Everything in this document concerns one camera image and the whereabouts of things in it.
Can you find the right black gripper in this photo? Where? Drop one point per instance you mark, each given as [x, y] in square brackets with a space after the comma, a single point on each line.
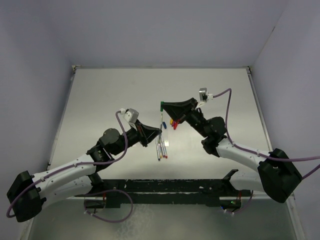
[178, 110]

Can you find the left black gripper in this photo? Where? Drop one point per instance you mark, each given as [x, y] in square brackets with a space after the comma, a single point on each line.
[145, 133]

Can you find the green pen cap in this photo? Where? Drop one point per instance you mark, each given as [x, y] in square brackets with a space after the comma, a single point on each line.
[161, 106]

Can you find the green marker pen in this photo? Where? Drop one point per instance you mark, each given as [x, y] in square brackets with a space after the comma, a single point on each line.
[161, 119]

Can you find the blue marker pen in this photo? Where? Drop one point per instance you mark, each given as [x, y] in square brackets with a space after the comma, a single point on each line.
[157, 149]

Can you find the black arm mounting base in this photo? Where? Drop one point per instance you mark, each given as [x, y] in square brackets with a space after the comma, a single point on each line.
[112, 193]

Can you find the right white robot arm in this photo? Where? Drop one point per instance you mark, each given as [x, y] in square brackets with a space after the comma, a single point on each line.
[275, 174]

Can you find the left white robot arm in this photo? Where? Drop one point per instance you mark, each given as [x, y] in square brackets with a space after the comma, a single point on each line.
[29, 193]

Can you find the red pen cap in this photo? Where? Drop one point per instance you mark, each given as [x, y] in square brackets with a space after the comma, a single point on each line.
[175, 125]

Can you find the purple marker pen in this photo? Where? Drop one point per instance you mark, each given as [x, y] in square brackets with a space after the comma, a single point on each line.
[161, 148]

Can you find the yellow marker pen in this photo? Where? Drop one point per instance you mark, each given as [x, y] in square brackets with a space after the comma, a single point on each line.
[160, 147]

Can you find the red marker pen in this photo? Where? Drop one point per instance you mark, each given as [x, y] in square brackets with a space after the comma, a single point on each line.
[164, 148]

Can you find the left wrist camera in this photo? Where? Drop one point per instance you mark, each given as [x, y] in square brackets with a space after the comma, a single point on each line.
[130, 115]

